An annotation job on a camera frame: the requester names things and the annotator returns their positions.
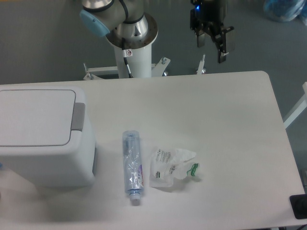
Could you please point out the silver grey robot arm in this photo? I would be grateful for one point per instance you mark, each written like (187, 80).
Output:
(126, 25)

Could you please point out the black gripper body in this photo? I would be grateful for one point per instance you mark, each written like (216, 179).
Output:
(207, 16)

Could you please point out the white table leg bracket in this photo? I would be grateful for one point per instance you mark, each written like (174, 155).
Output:
(201, 69)

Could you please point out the crumpled clear plastic bag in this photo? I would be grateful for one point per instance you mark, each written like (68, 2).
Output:
(169, 164)

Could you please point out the white frame at right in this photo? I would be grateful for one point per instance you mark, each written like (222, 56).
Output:
(297, 109)

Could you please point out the clear plastic water bottle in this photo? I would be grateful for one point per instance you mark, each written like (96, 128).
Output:
(132, 166)

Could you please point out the black device at table edge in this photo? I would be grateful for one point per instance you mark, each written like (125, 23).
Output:
(299, 206)

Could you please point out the blue plastic bag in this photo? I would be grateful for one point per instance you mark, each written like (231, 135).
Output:
(283, 11)

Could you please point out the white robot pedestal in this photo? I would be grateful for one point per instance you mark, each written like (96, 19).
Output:
(135, 62)

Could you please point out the white trash can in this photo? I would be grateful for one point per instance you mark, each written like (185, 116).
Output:
(46, 136)

